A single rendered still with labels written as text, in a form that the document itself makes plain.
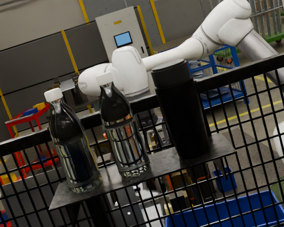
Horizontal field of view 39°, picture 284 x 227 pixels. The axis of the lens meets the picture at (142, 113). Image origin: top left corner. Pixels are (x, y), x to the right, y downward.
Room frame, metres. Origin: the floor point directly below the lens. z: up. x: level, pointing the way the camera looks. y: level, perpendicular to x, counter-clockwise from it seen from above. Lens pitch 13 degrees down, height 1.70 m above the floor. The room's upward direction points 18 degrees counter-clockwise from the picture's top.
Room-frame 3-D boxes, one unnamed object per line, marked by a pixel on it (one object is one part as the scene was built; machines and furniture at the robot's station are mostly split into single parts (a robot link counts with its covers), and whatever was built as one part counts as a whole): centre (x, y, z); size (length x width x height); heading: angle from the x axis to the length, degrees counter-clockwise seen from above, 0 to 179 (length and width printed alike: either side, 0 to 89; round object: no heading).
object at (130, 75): (1.40, 0.00, 1.56); 0.13 x 0.11 x 0.16; 52
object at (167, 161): (0.76, 0.04, 1.46); 0.36 x 0.15 x 0.18; 89
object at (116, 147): (0.75, 0.05, 1.53); 0.07 x 0.07 x 0.20
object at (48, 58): (9.15, 1.10, 1.00); 3.64 x 0.14 x 2.00; 94
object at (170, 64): (0.75, -0.07, 1.52); 0.07 x 0.07 x 0.18
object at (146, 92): (1.39, -0.01, 1.45); 0.09 x 0.09 x 0.06
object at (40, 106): (5.83, 1.55, 0.49); 0.81 x 0.46 x 0.97; 172
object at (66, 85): (7.39, 1.14, 0.57); 1.86 x 0.90 x 1.14; 7
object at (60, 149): (0.75, 0.15, 1.53); 0.07 x 0.07 x 0.20
